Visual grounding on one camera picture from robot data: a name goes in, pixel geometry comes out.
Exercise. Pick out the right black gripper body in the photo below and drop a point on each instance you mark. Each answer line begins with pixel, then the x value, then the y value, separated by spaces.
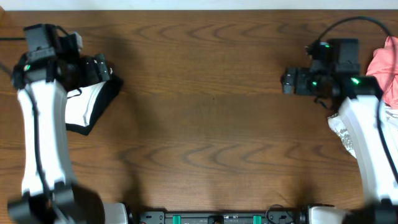
pixel 306 83

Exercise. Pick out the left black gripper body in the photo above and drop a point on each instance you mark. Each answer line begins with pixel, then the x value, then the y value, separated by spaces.
pixel 84 73

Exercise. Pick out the white printed t-shirt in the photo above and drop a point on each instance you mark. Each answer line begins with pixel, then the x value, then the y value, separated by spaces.
pixel 82 104

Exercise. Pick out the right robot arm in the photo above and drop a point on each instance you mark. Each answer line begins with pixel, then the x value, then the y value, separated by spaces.
pixel 334 75

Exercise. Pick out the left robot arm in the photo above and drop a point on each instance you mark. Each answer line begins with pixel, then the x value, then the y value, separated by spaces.
pixel 60 90

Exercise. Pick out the folded black garment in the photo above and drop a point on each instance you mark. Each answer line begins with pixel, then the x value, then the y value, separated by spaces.
pixel 102 102

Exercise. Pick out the white fern-print garment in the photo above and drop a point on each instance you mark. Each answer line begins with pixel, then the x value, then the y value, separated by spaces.
pixel 336 125

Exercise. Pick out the pink garment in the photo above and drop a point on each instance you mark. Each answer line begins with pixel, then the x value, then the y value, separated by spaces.
pixel 384 68

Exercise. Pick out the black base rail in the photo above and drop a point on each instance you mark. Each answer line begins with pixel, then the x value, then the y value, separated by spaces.
pixel 276 214

